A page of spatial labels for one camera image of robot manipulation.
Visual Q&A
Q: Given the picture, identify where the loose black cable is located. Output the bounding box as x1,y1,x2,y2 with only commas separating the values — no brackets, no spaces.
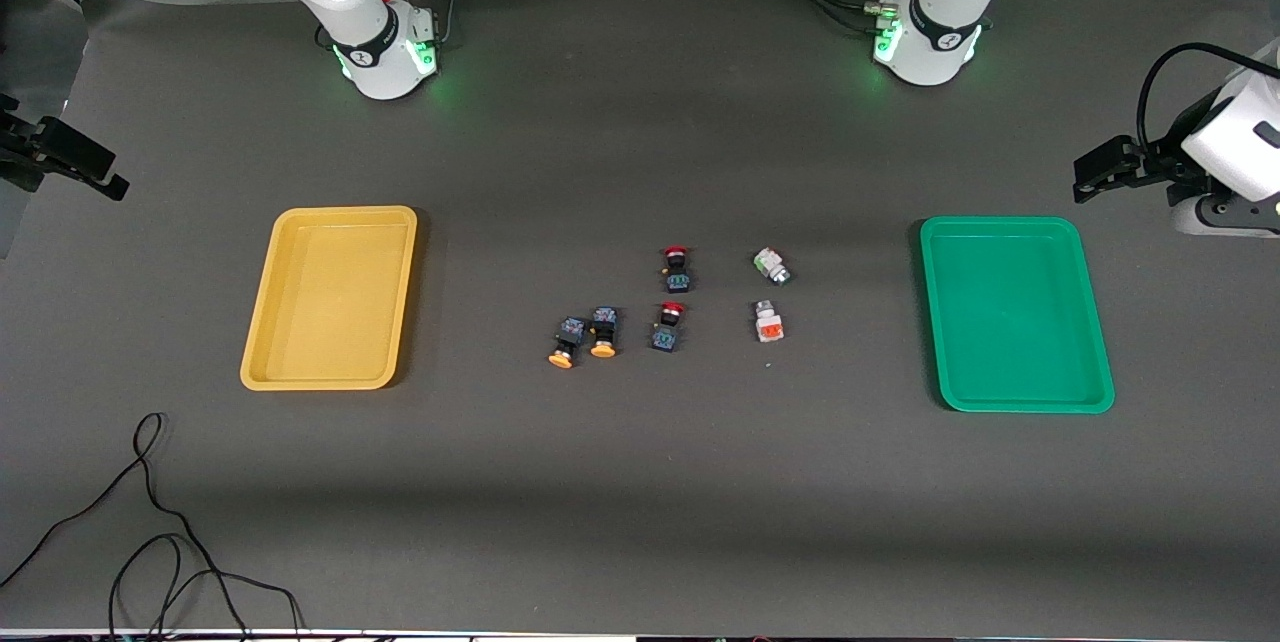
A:
0,412,303,639

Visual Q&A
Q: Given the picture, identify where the yellow mushroom push button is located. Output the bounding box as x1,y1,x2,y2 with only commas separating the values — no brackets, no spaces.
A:
548,316,587,369
588,306,620,360

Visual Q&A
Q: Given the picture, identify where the green plastic tray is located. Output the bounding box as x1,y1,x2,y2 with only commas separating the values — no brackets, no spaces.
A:
919,215,1116,414

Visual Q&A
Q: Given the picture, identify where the yellow plastic tray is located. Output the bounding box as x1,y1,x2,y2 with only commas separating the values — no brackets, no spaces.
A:
240,206,419,391

